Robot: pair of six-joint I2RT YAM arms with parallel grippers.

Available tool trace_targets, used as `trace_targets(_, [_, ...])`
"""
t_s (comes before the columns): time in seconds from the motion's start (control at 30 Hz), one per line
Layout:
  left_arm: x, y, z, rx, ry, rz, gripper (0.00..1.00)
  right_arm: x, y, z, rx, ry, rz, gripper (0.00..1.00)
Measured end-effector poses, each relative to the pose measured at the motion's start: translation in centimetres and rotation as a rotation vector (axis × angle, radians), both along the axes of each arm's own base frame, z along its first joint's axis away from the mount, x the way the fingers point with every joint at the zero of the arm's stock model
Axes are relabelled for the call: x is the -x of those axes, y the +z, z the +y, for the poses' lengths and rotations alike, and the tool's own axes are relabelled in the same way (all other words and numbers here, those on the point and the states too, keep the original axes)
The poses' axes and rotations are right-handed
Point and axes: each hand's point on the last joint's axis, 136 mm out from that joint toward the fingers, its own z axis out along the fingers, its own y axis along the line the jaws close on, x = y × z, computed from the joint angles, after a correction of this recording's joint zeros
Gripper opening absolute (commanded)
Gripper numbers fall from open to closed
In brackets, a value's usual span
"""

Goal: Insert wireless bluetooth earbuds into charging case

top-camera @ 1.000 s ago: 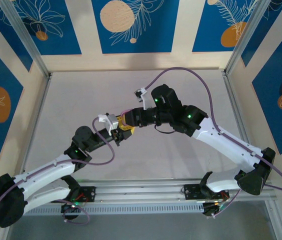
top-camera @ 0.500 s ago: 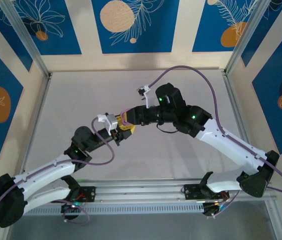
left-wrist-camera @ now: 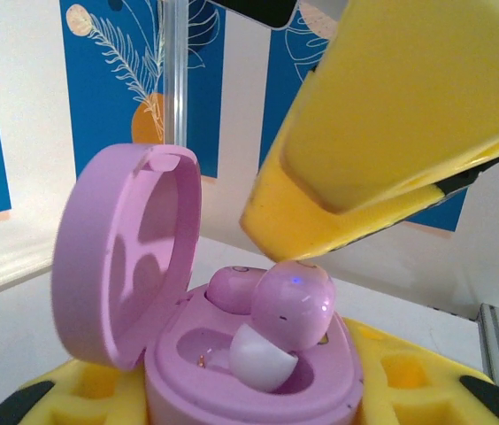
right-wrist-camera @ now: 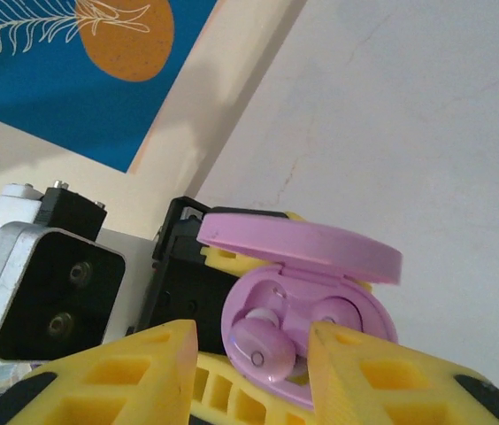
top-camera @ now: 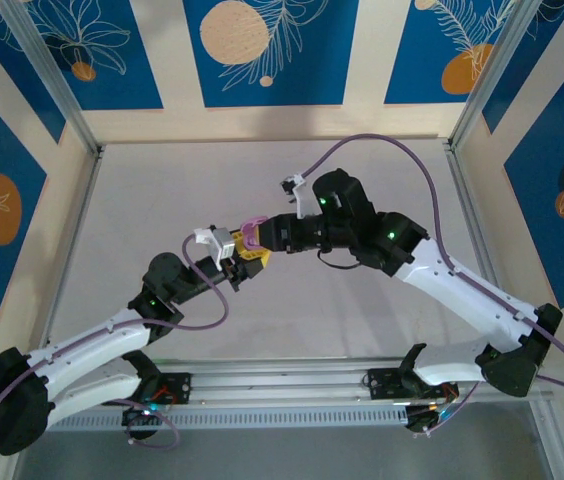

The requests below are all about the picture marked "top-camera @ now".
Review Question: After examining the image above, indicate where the black electronics box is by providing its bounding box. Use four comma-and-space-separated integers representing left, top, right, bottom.
121, 404, 163, 441
404, 403, 446, 435

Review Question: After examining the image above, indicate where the blue poster beige circle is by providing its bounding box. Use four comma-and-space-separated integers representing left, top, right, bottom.
183, 0, 361, 108

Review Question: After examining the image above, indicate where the blue poster orange circle feather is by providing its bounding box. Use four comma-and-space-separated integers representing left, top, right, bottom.
384, 0, 519, 106

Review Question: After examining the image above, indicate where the blue poster dark circle flower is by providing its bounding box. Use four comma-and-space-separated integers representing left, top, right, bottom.
504, 44, 564, 311

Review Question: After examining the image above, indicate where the blue poster white flower outline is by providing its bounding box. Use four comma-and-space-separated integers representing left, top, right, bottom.
29, 0, 164, 111

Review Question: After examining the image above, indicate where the blue poster large orange oval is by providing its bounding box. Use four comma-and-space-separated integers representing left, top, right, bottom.
0, 69, 49, 322

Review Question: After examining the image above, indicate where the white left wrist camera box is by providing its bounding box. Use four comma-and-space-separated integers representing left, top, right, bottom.
193, 225, 238, 271

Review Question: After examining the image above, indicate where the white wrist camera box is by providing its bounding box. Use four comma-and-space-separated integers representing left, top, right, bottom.
193, 225, 238, 271
280, 172, 314, 220

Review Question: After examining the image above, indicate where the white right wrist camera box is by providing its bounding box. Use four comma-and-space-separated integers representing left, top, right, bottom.
280, 172, 314, 220

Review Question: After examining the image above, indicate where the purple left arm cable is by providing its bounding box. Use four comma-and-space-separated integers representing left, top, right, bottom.
0, 232, 229, 450

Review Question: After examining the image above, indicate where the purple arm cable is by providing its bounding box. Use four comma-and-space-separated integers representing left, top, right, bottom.
0, 232, 229, 450
300, 134, 564, 436

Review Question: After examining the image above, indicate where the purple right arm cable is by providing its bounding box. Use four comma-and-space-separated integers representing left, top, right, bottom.
300, 134, 564, 436

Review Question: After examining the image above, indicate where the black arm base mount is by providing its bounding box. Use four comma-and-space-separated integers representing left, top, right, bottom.
361, 367, 462, 402
134, 370, 194, 407

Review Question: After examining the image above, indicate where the aluminium side rail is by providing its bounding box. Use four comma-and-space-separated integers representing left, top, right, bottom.
36, 149, 104, 351
444, 141, 528, 359

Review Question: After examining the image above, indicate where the wide aluminium base rail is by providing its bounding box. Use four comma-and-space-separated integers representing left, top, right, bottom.
154, 355, 556, 407

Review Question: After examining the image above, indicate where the grey slotted cable duct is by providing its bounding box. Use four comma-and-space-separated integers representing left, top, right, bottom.
49, 403, 409, 432

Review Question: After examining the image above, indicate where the aluminium frame post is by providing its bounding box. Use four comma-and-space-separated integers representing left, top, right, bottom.
0, 0, 104, 157
449, 0, 564, 151
526, 399, 564, 480

